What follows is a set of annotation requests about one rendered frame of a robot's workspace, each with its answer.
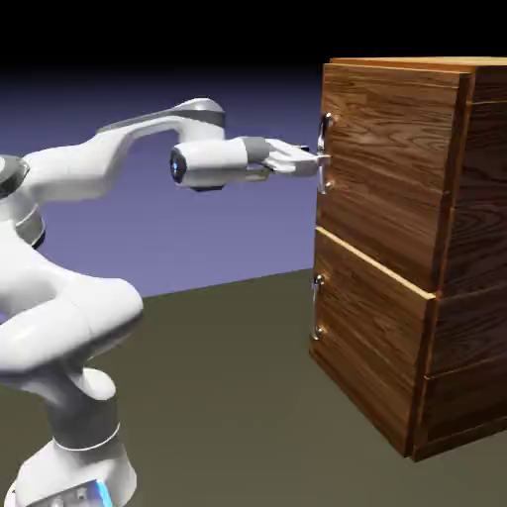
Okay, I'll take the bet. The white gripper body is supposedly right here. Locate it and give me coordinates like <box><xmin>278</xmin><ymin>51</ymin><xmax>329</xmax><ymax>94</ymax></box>
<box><xmin>260</xmin><ymin>138</ymin><xmax>321</xmax><ymax>178</ymax></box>

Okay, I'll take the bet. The long curved silver handle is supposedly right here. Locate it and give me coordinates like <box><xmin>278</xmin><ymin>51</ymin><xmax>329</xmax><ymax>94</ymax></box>
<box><xmin>315</xmin><ymin>112</ymin><xmax>337</xmax><ymax>195</ymax></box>

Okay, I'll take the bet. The large wood cabinet door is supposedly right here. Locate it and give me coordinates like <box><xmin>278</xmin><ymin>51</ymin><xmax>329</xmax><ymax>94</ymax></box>
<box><xmin>315</xmin><ymin>61</ymin><xmax>473</xmax><ymax>294</ymax></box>

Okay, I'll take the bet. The dark wood cabinet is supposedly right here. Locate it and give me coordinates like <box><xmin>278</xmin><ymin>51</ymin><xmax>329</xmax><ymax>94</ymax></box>
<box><xmin>307</xmin><ymin>56</ymin><xmax>507</xmax><ymax>463</ymax></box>

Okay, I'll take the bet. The small wood cabinet door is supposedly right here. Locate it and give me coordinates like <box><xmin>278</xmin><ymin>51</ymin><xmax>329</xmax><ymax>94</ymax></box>
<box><xmin>307</xmin><ymin>226</ymin><xmax>437</xmax><ymax>458</ymax></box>

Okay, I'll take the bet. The short curved silver handle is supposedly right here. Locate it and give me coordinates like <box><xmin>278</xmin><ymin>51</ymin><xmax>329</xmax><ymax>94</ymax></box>
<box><xmin>310</xmin><ymin>272</ymin><xmax>329</xmax><ymax>342</ymax></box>

